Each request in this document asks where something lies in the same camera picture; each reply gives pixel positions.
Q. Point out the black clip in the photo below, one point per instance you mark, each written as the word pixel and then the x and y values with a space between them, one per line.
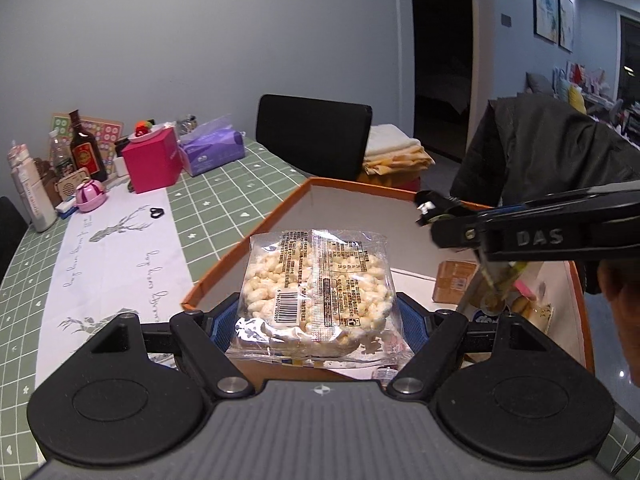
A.
pixel 156 212

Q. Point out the purple tissue pack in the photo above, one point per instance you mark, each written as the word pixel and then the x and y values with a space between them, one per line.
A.
pixel 212 150

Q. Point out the small framed wall picture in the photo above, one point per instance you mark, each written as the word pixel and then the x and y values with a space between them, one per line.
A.
pixel 565 20

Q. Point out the small wooden radio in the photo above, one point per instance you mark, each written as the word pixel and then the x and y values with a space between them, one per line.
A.
pixel 67 187

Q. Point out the mixed dried fruit bag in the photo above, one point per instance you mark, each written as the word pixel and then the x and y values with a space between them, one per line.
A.
pixel 500 280

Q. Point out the person's right hand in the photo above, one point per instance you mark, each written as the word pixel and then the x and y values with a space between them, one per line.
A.
pixel 625 305

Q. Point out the green checked tablecloth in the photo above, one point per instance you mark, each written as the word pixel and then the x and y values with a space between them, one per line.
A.
pixel 215 195

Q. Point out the small red toy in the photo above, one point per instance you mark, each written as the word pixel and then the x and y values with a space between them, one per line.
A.
pixel 142 129

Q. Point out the white deer-print table runner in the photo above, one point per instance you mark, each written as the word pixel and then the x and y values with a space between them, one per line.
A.
pixel 125 260

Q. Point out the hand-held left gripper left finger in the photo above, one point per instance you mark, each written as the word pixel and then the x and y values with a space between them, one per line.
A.
pixel 222 321

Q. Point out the white folded towel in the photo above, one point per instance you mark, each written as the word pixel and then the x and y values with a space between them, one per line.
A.
pixel 392 140

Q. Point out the wall light switch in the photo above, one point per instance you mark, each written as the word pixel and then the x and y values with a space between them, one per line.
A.
pixel 506 20

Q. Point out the pink gift box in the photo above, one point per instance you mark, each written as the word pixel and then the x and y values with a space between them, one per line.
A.
pixel 150 162

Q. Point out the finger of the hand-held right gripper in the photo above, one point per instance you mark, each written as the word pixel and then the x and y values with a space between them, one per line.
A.
pixel 455 232
pixel 440 202

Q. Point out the orange cardboard box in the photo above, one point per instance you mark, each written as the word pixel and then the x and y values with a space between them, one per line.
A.
pixel 240 265

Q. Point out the pink round gadget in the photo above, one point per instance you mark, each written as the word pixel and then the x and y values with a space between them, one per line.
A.
pixel 91 197

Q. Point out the brown liquor bottle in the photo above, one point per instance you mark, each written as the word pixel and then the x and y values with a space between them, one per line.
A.
pixel 86 152

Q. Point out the large framed wall picture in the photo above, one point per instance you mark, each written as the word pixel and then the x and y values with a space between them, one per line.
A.
pixel 544 2

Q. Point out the brown nut bar packet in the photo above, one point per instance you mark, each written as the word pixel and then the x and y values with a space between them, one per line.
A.
pixel 452 280

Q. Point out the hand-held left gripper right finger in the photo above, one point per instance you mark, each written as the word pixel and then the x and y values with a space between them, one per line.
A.
pixel 414 322

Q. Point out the yellow folded cloth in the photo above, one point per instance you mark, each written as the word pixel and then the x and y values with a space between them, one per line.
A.
pixel 400 162

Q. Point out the dotted card board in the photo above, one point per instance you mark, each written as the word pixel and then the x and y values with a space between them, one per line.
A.
pixel 107 132

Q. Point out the white fries snack bag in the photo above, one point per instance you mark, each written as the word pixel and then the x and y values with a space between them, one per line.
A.
pixel 542 312

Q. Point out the puffed rice cake packet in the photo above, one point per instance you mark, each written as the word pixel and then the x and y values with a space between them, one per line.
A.
pixel 320 285

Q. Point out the clear plastic bottle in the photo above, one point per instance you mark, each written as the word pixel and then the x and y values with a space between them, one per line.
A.
pixel 60 157

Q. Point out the black chair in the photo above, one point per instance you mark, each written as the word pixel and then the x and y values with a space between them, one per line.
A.
pixel 10 230
pixel 315 135

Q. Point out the yellow cushion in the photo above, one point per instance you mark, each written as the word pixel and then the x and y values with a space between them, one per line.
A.
pixel 576 100

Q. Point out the black jacket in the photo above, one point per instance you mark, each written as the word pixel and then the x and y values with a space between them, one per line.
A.
pixel 550 150

